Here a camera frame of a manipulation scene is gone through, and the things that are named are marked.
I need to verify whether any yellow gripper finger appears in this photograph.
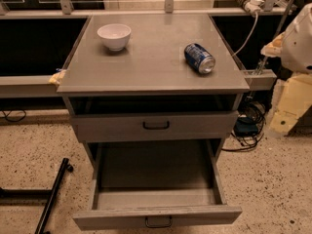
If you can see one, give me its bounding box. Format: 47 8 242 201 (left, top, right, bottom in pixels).
268 74 312 135

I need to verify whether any blue pepsi can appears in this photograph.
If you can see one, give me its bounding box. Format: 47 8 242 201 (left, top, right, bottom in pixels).
184 43 215 74

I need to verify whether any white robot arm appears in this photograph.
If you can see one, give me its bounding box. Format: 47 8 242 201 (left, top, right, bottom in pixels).
261 3 312 135

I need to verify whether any closed grey upper drawer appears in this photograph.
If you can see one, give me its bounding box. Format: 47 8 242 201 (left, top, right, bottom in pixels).
71 111 238 143

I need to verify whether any grey drawer cabinet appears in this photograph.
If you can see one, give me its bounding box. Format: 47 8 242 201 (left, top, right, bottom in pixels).
58 14 249 160

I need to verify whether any open grey lower drawer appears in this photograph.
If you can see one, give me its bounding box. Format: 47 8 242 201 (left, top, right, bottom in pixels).
73 140 242 230

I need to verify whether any white power strip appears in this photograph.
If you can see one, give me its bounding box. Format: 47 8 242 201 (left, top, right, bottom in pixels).
236 0 263 17

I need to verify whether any thin metal rod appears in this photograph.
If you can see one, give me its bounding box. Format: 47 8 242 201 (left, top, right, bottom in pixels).
254 0 294 75

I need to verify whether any white ceramic bowl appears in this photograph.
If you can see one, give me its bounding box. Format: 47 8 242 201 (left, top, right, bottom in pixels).
97 23 132 51

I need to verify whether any black metal stand leg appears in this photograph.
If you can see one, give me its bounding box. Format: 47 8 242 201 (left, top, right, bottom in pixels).
0 158 73 234

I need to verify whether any black cable bundle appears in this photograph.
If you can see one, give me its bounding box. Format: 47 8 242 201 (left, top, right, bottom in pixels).
221 100 267 153

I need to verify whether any white power cable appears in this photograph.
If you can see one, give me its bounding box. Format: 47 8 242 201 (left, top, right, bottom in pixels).
231 11 260 58

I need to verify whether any grey metal rail beam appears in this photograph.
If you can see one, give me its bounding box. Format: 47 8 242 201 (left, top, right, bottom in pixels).
0 75 59 98

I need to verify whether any black floor cable loop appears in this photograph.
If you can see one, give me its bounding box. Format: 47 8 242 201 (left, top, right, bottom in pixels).
0 109 27 123

